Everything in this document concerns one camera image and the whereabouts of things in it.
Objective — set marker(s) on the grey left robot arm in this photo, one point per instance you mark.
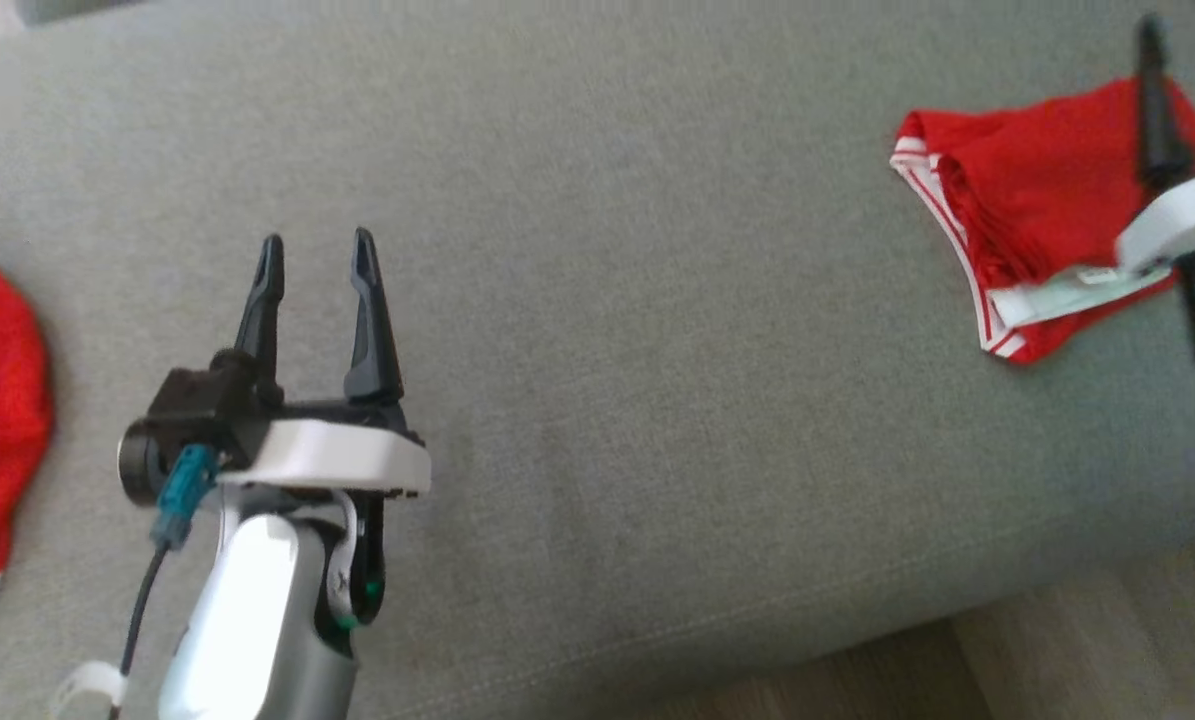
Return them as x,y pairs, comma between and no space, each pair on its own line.
247,620

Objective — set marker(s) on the large grey sofa seat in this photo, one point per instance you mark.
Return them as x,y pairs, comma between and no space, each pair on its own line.
657,350

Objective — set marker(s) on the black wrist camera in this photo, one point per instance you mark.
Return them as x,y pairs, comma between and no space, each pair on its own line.
192,415

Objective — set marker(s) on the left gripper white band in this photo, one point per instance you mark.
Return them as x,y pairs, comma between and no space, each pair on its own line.
337,455

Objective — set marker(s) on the red garment with white trim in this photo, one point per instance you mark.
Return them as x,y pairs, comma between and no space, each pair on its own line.
1047,180

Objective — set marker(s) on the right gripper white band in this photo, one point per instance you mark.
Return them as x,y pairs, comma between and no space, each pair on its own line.
1187,220

